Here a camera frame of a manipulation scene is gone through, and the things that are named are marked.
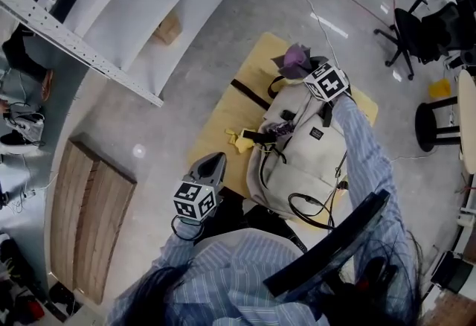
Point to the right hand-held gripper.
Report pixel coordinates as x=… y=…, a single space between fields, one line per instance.
x=327 y=82

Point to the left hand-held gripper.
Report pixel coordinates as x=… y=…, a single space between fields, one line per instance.
x=193 y=201

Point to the purple cloth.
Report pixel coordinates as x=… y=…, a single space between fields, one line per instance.
x=294 y=56

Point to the beige backpack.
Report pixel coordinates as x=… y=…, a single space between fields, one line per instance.
x=305 y=160

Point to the person's right forearm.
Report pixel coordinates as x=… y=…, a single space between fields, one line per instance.
x=357 y=131

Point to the person's left forearm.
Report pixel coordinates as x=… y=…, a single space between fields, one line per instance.
x=182 y=239

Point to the yellow item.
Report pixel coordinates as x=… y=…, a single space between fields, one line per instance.
x=243 y=144

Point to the person's black trouser legs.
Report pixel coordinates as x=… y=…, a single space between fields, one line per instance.
x=230 y=213

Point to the light wooden square table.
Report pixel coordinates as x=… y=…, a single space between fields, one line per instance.
x=223 y=112

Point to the black office chair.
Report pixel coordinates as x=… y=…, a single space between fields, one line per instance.
x=409 y=27

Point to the person's striped shirt torso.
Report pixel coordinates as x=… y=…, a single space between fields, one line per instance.
x=230 y=280

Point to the yellow bin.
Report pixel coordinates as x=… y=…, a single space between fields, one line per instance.
x=439 y=89

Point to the wooden pallet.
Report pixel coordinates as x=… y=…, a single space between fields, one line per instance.
x=85 y=205

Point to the round beige table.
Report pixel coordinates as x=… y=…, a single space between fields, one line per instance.
x=468 y=112

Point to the cardboard box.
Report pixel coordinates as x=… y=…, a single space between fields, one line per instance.
x=167 y=30

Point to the white metal rack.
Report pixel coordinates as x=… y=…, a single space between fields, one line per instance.
x=156 y=0

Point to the black head mount bar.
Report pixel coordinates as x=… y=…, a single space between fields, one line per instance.
x=327 y=246

